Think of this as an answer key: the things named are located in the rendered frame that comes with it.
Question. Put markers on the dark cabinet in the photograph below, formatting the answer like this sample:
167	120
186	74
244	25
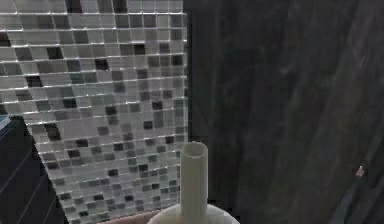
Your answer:
20	180

